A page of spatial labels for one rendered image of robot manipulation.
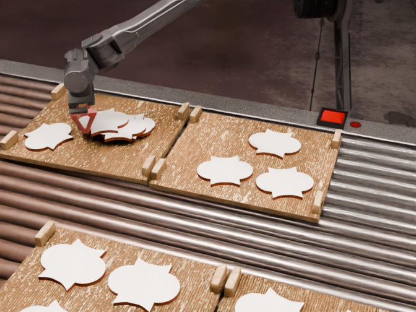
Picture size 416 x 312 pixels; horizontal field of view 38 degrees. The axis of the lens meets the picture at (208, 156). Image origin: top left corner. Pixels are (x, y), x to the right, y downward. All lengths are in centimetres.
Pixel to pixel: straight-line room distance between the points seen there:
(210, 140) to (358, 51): 282
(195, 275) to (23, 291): 34
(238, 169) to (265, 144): 13
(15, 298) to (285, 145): 75
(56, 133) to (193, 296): 67
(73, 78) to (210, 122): 42
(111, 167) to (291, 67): 264
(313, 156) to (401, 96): 230
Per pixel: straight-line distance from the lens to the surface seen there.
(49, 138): 164
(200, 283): 122
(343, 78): 269
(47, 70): 206
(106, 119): 163
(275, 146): 156
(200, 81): 383
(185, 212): 141
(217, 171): 147
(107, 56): 150
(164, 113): 172
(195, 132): 163
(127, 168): 151
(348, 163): 158
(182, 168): 150
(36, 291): 125
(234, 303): 118
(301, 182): 145
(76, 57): 151
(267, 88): 377
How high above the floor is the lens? 183
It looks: 36 degrees down
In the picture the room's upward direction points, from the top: straight up
